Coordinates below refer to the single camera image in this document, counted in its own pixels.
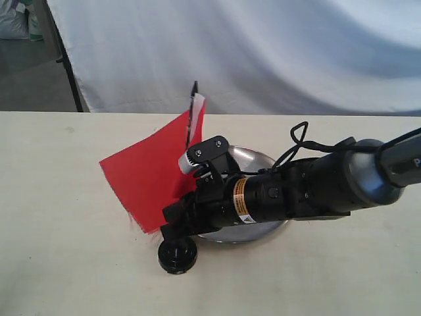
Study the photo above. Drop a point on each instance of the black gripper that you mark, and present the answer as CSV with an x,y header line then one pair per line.
x,y
216,204

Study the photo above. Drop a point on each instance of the red cloth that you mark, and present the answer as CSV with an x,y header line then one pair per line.
x,y
146,176

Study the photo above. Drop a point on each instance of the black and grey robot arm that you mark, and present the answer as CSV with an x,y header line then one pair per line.
x,y
310,181

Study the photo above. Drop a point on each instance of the dark round object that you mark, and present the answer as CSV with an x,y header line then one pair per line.
x,y
177,256

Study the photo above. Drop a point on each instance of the round silver metal plate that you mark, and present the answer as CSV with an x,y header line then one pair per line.
x,y
249,161

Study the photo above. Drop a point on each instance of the black backdrop stand pole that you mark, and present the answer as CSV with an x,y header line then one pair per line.
x,y
65,62

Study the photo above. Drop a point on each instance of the white backdrop cloth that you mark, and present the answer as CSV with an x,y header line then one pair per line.
x,y
248,57

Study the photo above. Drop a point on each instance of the white sack with green print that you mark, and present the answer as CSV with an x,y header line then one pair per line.
x,y
19,21

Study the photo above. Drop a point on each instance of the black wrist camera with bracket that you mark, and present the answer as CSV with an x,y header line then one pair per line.
x,y
210,156

